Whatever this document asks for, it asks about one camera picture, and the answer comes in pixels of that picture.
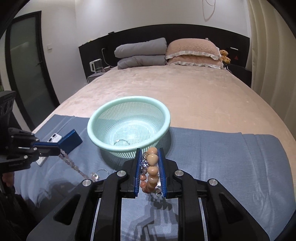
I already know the grey nightstand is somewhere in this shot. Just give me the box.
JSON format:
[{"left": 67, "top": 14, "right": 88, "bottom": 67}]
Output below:
[{"left": 86, "top": 67, "right": 114, "bottom": 84}]

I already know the cream curtain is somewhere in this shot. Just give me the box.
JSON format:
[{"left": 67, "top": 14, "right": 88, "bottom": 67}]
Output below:
[{"left": 245, "top": 0, "right": 296, "bottom": 131}]

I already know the white smartphone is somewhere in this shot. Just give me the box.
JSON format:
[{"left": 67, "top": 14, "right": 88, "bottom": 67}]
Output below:
[{"left": 36, "top": 133, "right": 63, "bottom": 167}]

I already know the blue cloth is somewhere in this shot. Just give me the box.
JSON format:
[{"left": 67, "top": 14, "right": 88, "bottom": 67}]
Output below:
[{"left": 13, "top": 113, "right": 290, "bottom": 241}]

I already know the green mesh plastic basket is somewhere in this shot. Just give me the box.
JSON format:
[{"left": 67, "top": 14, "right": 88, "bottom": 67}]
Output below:
[{"left": 87, "top": 96, "right": 172, "bottom": 160}]

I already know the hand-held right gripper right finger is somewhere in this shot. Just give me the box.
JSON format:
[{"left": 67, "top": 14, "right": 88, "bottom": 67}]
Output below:
[{"left": 158, "top": 148, "right": 270, "bottom": 241}]

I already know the blue jewelry box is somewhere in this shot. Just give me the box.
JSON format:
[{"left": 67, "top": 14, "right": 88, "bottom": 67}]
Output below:
[{"left": 57, "top": 129, "right": 83, "bottom": 153}]

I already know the frosted glass door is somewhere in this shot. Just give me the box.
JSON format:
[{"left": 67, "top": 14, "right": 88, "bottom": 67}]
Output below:
[{"left": 5, "top": 10, "right": 61, "bottom": 131}]

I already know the white charger cable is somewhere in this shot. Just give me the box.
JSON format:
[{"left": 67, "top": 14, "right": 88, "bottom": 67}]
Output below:
[{"left": 101, "top": 47, "right": 114, "bottom": 68}]

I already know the pink ruffled pillow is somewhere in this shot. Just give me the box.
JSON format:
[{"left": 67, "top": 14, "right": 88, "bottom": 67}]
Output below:
[
  {"left": 165, "top": 38, "right": 221, "bottom": 61},
  {"left": 167, "top": 55, "right": 223, "bottom": 70}
]

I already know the orange bead bracelet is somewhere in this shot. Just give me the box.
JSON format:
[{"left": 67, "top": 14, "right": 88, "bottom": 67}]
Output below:
[{"left": 140, "top": 147, "right": 160, "bottom": 194}]

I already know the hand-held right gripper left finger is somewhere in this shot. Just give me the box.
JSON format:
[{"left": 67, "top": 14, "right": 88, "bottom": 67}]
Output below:
[{"left": 26, "top": 148, "right": 142, "bottom": 241}]

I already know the person's left hand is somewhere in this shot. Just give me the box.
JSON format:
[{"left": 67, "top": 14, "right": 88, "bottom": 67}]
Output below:
[{"left": 0, "top": 173, "right": 16, "bottom": 189}]

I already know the black nightstand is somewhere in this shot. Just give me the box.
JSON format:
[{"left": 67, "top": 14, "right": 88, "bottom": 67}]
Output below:
[{"left": 225, "top": 63, "right": 253, "bottom": 88}]

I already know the thin wall cable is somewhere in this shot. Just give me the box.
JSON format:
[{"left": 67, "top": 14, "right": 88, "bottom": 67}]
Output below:
[{"left": 202, "top": 0, "right": 219, "bottom": 22}]

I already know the clear electric kettle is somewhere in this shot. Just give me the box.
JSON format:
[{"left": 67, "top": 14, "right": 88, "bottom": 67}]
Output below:
[{"left": 89, "top": 59, "right": 104, "bottom": 74}]

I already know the brown teddy bear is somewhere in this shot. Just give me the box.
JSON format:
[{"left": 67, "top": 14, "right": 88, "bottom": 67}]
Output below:
[{"left": 219, "top": 49, "right": 231, "bottom": 65}]

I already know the pink bead necklace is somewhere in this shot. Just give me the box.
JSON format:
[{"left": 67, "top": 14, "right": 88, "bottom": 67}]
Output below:
[{"left": 59, "top": 150, "right": 100, "bottom": 181}]

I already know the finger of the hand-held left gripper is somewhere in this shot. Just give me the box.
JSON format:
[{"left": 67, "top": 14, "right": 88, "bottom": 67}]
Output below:
[
  {"left": 37, "top": 148, "right": 61, "bottom": 158},
  {"left": 31, "top": 140, "right": 62, "bottom": 150}
]

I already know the black headboard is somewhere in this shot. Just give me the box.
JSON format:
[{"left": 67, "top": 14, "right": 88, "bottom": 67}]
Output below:
[{"left": 78, "top": 24, "right": 251, "bottom": 80}]

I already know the pink bed cover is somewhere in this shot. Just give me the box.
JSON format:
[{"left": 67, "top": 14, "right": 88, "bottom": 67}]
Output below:
[{"left": 32, "top": 62, "right": 289, "bottom": 149}]

